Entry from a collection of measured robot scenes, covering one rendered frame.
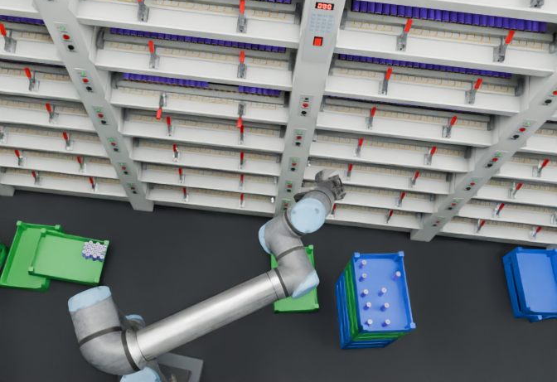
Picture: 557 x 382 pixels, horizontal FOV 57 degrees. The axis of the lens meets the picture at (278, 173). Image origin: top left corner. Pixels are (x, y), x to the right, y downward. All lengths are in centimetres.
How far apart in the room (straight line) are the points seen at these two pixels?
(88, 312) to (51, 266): 110
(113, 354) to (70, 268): 116
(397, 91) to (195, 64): 62
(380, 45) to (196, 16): 50
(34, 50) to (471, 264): 214
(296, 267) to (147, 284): 121
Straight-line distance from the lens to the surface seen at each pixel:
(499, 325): 274
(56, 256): 262
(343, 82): 161
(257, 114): 175
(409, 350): 256
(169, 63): 163
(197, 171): 230
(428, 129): 183
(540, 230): 279
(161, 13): 149
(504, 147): 192
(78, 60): 169
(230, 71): 160
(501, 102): 173
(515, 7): 140
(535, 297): 276
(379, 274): 217
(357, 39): 146
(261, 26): 145
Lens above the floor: 242
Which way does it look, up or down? 63 degrees down
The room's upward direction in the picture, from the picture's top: 8 degrees clockwise
